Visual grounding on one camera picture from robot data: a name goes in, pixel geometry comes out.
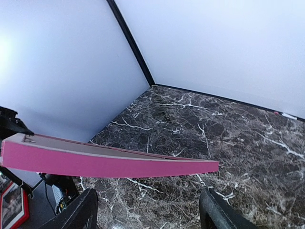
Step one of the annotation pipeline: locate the pink wooden picture frame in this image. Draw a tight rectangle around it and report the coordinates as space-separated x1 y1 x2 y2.
0 134 219 178

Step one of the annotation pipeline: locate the red framed picture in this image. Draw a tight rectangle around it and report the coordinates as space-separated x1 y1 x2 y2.
0 182 29 229

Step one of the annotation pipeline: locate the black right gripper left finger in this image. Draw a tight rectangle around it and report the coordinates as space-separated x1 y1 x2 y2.
40 188 98 229

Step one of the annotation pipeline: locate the black left corner post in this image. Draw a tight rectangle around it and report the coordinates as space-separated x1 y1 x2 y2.
107 0 156 86

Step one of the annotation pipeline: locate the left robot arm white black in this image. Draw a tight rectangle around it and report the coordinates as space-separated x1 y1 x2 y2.
0 107 79 215

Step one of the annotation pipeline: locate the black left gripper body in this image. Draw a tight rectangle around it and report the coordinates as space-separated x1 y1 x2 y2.
0 106 34 138

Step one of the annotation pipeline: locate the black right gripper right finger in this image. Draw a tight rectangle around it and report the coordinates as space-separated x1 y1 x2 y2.
199 187 256 229

